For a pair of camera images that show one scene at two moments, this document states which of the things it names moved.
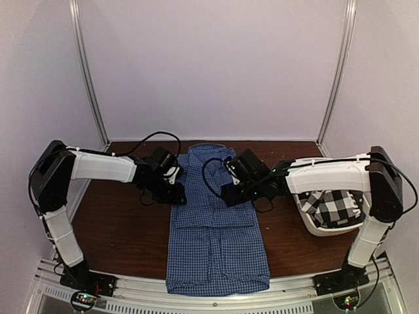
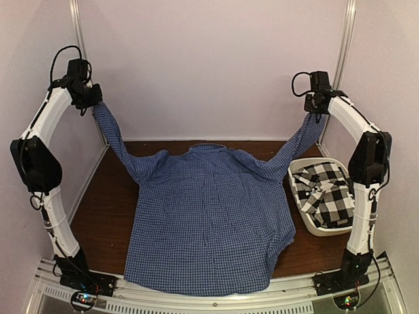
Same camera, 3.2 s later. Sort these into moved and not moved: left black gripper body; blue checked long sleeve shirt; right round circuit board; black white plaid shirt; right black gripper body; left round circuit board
Moved: right black gripper body; left black gripper body; blue checked long sleeve shirt
Not moved: left round circuit board; right round circuit board; black white plaid shirt
